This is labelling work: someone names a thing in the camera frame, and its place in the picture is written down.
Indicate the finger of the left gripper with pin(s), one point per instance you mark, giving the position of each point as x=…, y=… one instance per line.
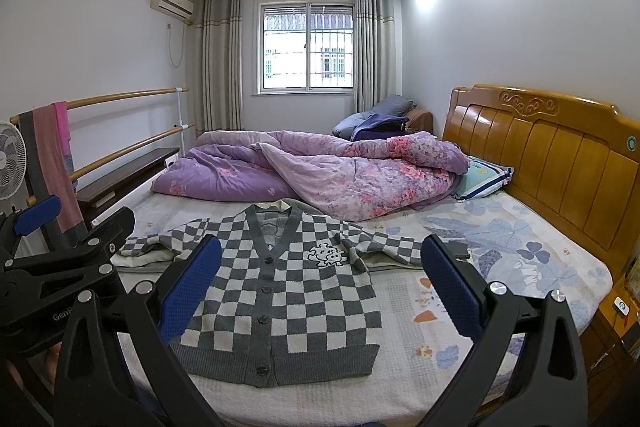
x=35, y=217

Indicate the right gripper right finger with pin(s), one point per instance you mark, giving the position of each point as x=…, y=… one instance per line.
x=548, y=385

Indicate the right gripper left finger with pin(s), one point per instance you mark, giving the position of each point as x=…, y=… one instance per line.
x=158, y=312

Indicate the grey white checkered cardigan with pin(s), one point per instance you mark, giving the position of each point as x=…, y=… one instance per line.
x=292, y=302

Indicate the person's hand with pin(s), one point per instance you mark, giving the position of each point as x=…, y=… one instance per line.
x=43, y=365

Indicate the dark wooden footboard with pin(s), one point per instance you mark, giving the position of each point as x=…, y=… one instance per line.
x=102, y=194

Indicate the white standing fan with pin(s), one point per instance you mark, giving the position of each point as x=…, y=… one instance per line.
x=13, y=160

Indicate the wooden nightstand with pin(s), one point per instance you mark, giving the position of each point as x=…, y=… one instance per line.
x=607, y=345

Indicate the pink grey hanging towel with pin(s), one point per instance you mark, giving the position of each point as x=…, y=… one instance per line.
x=46, y=133

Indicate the teal striped pillow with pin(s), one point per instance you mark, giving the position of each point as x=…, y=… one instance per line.
x=483, y=178

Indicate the wooden headboard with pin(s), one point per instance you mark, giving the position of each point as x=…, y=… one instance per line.
x=575, y=161

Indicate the left grey curtain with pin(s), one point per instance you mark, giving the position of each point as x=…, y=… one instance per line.
x=218, y=65

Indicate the grey curtain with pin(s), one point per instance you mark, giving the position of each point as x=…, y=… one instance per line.
x=218, y=65
x=374, y=52

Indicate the purple floral quilt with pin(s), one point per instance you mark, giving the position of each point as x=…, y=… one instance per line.
x=351, y=181

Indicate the white air conditioner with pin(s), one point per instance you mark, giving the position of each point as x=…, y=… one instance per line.
x=180, y=9

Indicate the window with bars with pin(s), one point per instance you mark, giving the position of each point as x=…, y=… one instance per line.
x=305, y=47

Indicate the blue pillow pile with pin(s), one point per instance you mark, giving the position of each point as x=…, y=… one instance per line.
x=384, y=120

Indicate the right grey curtain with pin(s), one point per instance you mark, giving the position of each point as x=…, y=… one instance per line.
x=374, y=52

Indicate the wooden rail rack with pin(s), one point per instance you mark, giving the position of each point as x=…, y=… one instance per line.
x=108, y=130

